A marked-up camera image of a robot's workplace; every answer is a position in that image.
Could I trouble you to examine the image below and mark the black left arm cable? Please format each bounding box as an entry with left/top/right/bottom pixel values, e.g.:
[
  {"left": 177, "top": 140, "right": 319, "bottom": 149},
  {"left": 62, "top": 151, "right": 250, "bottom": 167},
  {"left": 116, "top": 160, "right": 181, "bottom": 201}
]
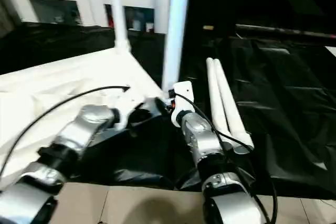
[{"left": 0, "top": 86, "right": 131, "bottom": 177}]

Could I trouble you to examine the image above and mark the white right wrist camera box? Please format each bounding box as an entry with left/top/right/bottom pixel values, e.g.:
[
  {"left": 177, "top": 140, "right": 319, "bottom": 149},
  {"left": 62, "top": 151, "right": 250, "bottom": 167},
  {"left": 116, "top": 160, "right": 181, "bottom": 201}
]
[{"left": 169, "top": 81, "right": 196, "bottom": 127}]

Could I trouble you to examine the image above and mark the silver metal rod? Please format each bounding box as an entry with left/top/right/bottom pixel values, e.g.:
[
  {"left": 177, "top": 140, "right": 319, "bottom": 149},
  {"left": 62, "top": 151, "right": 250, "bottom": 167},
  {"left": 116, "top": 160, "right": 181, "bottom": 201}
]
[{"left": 236, "top": 24, "right": 336, "bottom": 40}]

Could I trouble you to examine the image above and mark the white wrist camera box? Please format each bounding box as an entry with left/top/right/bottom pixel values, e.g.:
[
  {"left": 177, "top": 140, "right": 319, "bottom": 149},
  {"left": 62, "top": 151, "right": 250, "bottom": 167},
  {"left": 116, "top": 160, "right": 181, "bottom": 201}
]
[
  {"left": 111, "top": 90, "right": 149, "bottom": 131},
  {"left": 169, "top": 81, "right": 196, "bottom": 127}
]

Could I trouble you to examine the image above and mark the black table mat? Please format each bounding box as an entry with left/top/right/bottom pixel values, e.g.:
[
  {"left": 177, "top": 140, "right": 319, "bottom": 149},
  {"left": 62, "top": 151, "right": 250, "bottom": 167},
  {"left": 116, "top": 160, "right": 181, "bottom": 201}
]
[{"left": 0, "top": 22, "right": 336, "bottom": 199}]

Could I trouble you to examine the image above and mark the white plastic table top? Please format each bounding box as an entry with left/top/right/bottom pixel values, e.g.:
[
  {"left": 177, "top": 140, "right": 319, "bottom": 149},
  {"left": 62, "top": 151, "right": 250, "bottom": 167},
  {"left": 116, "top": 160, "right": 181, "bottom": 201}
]
[{"left": 0, "top": 47, "right": 170, "bottom": 185}]

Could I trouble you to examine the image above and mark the white plastic table leg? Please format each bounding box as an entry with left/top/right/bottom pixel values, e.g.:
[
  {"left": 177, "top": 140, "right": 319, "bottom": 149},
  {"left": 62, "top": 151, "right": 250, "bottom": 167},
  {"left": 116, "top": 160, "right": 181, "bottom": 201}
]
[
  {"left": 205, "top": 58, "right": 232, "bottom": 135},
  {"left": 212, "top": 59, "right": 256, "bottom": 155},
  {"left": 161, "top": 0, "right": 193, "bottom": 94},
  {"left": 108, "top": 0, "right": 131, "bottom": 54}
]

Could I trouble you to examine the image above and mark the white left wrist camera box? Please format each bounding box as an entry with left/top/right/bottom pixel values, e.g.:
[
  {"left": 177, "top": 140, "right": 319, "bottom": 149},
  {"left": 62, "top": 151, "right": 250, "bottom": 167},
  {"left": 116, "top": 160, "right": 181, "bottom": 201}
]
[{"left": 111, "top": 90, "right": 149, "bottom": 131}]

